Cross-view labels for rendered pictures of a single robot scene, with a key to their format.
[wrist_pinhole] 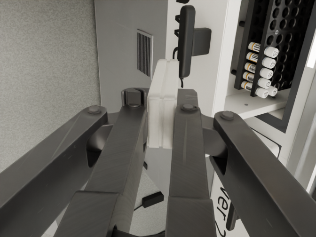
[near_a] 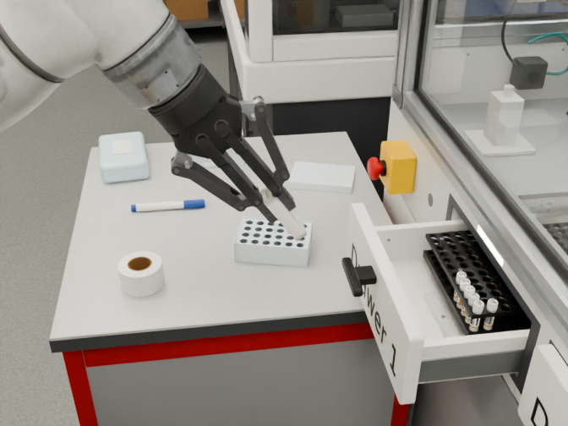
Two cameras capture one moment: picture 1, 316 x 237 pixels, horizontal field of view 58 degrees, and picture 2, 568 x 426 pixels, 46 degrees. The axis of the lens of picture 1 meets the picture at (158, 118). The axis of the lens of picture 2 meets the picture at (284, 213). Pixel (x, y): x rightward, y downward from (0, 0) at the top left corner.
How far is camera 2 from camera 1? 0.79 m
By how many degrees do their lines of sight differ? 86
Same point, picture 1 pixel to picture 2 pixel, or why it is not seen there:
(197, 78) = (383, 304)
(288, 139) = (544, 324)
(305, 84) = (510, 274)
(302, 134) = (537, 298)
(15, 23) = not seen: outside the picture
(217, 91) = (389, 285)
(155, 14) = not seen: outside the picture
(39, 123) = not seen: outside the picture
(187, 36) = (348, 268)
